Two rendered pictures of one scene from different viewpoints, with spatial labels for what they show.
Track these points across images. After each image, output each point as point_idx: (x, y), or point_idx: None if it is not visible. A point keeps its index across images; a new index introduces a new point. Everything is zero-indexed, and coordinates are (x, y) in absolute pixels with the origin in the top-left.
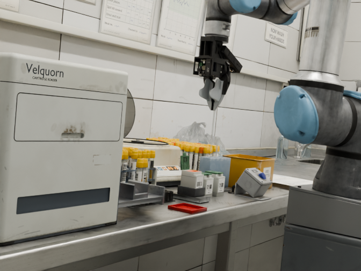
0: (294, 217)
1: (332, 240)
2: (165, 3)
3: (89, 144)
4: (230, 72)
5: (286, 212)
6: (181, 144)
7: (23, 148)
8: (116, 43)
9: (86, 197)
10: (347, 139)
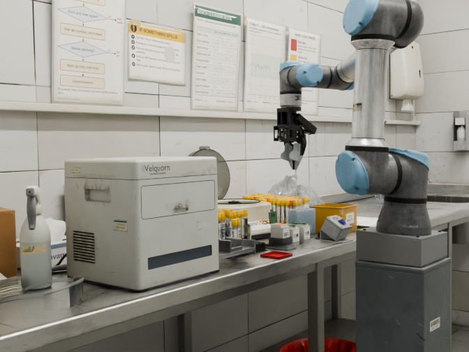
0: (361, 254)
1: (392, 270)
2: (247, 71)
3: (192, 215)
4: (305, 135)
5: None
6: (273, 200)
7: (149, 223)
8: (206, 116)
9: (195, 253)
10: (396, 188)
